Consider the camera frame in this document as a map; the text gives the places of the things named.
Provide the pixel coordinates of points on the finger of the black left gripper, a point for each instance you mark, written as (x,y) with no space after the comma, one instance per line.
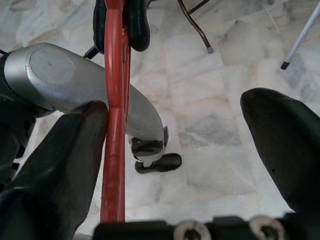
(138,25)
(100,25)

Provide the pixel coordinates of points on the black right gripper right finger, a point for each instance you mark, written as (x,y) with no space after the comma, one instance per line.
(287,150)

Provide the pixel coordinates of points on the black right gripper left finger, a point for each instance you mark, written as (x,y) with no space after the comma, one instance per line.
(55,175)

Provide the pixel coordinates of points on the red plastic hanger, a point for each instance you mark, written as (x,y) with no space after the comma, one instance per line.
(113,150)

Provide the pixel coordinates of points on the silver clothes rack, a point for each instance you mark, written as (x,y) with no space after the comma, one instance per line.
(300,37)

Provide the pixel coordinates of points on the black robot right foot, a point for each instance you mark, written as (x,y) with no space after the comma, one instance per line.
(167,161)

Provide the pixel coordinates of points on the dark brown metal chair frame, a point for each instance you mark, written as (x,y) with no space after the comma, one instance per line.
(200,30)

